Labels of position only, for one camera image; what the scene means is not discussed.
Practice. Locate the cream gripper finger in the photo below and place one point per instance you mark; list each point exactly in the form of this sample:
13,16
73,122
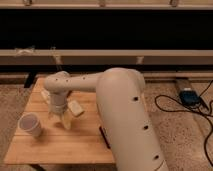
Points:
52,116
66,121

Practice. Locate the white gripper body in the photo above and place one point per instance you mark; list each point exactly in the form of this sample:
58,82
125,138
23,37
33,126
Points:
58,104

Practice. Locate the black and orange eraser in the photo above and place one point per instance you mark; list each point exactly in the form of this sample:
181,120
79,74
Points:
104,137

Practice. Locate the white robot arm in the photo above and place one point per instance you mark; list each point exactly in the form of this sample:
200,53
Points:
128,128

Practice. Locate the white tube bottle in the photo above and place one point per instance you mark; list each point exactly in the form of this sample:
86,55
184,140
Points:
46,96

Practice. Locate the white plastic cup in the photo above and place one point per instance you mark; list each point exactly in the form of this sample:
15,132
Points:
30,124

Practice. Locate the wooden table board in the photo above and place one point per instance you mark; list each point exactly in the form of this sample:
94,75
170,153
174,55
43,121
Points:
82,144

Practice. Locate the blue power adapter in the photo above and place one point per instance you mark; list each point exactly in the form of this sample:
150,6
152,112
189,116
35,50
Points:
189,97

